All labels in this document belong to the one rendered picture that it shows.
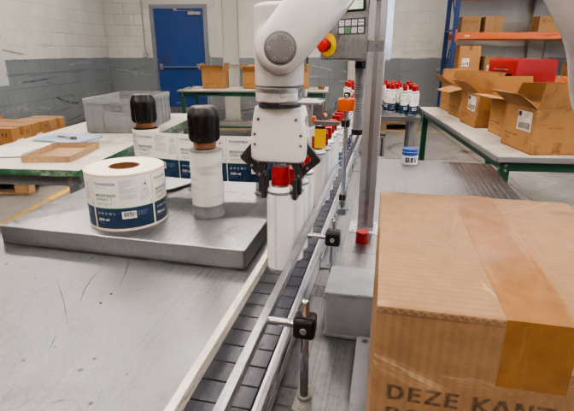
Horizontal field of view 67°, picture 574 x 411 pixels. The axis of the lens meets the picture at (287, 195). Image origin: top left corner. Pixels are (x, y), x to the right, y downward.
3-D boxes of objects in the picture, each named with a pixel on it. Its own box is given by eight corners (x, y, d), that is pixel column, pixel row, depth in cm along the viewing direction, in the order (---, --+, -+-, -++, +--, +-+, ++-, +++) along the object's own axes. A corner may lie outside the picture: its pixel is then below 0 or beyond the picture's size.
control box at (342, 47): (342, 60, 126) (344, -12, 120) (391, 61, 114) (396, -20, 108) (318, 60, 119) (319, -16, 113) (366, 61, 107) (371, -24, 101)
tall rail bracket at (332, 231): (305, 285, 93) (306, 214, 88) (338, 289, 91) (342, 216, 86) (301, 293, 90) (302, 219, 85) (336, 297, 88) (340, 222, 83)
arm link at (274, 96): (310, 84, 77) (310, 101, 78) (262, 84, 79) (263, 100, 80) (301, 88, 70) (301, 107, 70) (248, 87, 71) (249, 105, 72)
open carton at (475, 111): (445, 120, 349) (451, 72, 337) (502, 120, 347) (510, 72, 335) (461, 128, 312) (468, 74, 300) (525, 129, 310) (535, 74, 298)
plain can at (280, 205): (271, 259, 88) (270, 161, 82) (295, 261, 87) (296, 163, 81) (264, 271, 83) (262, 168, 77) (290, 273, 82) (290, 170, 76)
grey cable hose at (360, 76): (351, 133, 130) (354, 60, 123) (363, 133, 129) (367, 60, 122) (350, 135, 127) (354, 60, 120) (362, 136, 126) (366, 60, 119)
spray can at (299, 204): (282, 251, 97) (282, 163, 91) (305, 254, 96) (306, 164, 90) (277, 261, 92) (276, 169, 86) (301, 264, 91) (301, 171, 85)
